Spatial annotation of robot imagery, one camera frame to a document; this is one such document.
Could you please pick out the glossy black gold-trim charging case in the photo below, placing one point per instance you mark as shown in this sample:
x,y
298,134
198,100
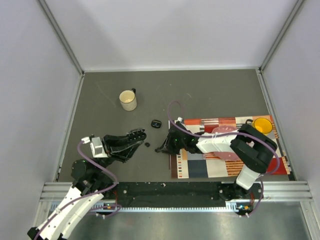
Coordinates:
x,y
156,124

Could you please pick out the cream dimpled ceramic mug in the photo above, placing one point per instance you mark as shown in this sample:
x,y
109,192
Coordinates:
x,y
128,99

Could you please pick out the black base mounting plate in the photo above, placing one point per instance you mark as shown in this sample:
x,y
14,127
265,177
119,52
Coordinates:
x,y
182,194

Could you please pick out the yellow mug black handle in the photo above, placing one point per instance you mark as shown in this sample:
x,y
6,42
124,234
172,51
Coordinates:
x,y
263,125

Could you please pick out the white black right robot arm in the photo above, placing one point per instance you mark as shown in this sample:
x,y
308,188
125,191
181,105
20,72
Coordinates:
x,y
252,147

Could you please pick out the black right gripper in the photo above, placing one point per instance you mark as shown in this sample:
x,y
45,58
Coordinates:
x,y
167,147

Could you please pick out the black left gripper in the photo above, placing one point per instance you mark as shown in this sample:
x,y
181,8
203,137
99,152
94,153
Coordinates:
x,y
121,147

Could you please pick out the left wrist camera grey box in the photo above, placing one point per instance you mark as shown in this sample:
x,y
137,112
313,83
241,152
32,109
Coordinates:
x,y
97,148

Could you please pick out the pink dotted plate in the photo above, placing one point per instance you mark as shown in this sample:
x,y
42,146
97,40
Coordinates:
x,y
225,152

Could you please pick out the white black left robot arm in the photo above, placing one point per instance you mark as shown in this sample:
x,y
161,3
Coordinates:
x,y
92,182

